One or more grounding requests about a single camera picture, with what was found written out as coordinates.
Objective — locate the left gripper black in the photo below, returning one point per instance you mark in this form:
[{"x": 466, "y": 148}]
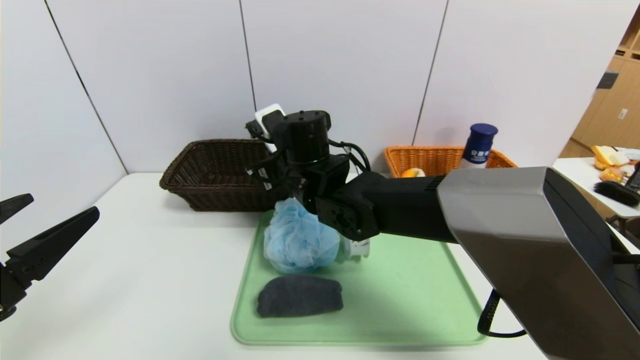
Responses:
[{"x": 11, "y": 272}]

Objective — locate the light green plastic tray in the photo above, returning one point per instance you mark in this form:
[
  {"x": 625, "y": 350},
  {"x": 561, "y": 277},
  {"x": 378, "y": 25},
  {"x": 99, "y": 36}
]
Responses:
[{"x": 400, "y": 300}]

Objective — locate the dark brown wicker basket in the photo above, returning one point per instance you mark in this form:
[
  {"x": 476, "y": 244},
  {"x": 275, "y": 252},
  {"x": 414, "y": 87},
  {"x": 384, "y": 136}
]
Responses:
[{"x": 210, "y": 195}]

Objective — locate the white side table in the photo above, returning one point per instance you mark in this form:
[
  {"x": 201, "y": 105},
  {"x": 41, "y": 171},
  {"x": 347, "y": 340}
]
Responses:
[{"x": 580, "y": 172}]

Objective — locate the small orange toy food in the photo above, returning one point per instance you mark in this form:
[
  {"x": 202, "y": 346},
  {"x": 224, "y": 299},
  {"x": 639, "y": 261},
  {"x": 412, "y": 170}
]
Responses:
[{"x": 611, "y": 175}]

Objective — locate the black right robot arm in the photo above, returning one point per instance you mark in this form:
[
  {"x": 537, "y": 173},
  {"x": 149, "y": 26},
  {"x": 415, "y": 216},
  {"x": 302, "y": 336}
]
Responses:
[{"x": 500, "y": 225}]

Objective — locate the dark grey rolled towel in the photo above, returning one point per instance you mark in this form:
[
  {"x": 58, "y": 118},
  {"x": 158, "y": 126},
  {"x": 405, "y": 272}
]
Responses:
[{"x": 300, "y": 297}]

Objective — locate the white bottle with blue cap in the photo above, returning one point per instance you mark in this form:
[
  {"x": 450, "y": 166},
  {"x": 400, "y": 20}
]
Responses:
[{"x": 479, "y": 140}]

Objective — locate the light wooden cabinet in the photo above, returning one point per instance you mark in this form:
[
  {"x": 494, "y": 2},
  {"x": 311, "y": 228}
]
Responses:
[{"x": 610, "y": 120}]

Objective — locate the small black device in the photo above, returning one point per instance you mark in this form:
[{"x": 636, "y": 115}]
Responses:
[{"x": 635, "y": 177}]

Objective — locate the white bun with orange top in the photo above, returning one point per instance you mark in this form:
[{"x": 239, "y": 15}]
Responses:
[{"x": 412, "y": 173}]

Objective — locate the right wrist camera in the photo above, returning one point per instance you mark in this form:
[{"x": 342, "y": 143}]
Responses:
[{"x": 270, "y": 114}]

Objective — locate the black brush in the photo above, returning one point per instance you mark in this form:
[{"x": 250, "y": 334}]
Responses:
[{"x": 617, "y": 194}]

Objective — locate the orange wicker basket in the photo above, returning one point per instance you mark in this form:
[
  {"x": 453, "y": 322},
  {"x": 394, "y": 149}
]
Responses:
[{"x": 440, "y": 160}]

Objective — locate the white tape roll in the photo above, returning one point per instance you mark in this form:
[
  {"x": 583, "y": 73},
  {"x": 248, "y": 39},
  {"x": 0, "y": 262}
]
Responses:
[{"x": 357, "y": 247}]

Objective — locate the yellow toy bread slice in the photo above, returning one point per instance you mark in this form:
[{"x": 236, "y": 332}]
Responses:
[{"x": 607, "y": 156}]

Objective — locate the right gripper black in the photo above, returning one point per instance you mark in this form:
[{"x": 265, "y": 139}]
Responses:
[{"x": 265, "y": 180}]

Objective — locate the light blue bath loofah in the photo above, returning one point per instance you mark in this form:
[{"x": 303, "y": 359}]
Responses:
[{"x": 295, "y": 245}]

